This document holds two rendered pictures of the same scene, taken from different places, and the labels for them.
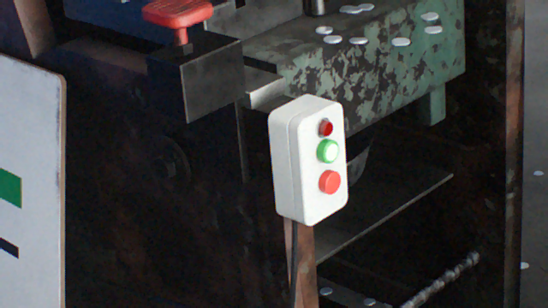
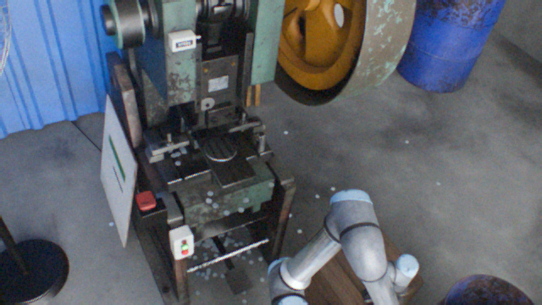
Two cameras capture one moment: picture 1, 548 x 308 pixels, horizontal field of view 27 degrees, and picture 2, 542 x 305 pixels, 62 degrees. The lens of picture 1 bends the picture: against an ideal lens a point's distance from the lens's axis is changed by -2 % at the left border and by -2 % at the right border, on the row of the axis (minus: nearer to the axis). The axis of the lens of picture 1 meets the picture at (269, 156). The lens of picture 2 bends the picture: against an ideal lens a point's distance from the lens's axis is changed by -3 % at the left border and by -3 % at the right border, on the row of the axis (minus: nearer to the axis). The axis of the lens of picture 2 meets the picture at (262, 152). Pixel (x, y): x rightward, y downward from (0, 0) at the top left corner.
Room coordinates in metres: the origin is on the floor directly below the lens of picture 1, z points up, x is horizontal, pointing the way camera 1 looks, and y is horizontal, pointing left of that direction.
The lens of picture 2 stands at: (0.33, -0.46, 2.08)
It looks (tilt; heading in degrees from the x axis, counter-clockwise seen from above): 47 degrees down; 10
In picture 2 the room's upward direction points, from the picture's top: 8 degrees clockwise
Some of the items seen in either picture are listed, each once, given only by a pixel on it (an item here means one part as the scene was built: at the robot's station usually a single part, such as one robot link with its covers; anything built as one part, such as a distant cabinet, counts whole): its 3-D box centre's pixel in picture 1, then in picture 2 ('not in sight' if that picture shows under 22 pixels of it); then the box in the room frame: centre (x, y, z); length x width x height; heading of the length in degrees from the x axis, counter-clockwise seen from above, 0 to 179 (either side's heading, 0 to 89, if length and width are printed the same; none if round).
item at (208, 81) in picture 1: (202, 116); (153, 220); (1.21, 0.07, 0.62); 0.10 x 0.06 x 0.20; 134
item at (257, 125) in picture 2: not in sight; (245, 121); (1.71, -0.12, 0.76); 0.17 x 0.06 x 0.10; 134
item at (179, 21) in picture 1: (180, 36); (146, 205); (1.20, 0.09, 0.72); 0.07 x 0.06 x 0.08; 44
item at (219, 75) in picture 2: not in sight; (212, 82); (1.56, -0.02, 1.04); 0.17 x 0.15 x 0.30; 44
